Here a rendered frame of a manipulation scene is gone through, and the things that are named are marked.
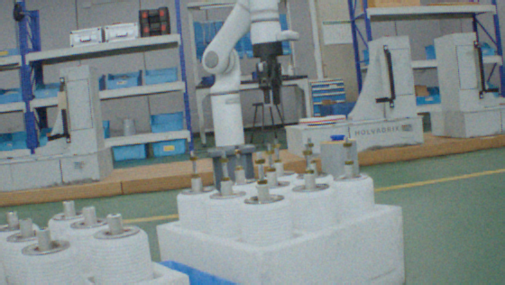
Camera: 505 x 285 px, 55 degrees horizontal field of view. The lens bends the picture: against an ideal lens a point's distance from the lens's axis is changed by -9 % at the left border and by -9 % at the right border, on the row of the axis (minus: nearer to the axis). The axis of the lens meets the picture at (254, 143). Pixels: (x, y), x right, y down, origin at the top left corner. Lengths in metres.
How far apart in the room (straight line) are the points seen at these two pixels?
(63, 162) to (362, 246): 2.44
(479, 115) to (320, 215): 2.75
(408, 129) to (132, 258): 2.79
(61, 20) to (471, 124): 7.88
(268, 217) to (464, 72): 2.90
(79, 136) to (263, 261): 2.50
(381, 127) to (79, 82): 1.90
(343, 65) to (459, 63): 4.09
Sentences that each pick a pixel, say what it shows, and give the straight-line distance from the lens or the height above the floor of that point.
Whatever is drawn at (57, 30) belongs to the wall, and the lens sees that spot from 9.95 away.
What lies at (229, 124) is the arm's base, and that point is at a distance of 1.65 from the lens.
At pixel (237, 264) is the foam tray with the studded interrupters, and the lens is 0.95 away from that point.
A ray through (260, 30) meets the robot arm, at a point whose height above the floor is 0.60.
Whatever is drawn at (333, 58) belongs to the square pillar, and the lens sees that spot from 7.57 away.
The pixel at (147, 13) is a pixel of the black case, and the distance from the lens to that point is 5.93.
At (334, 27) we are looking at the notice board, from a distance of 7.62.
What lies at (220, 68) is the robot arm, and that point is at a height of 0.55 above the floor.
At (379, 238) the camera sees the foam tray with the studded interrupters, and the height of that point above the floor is 0.13.
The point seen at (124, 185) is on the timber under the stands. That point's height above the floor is 0.05.
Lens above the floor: 0.42
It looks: 4 degrees down
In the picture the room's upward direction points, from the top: 6 degrees counter-clockwise
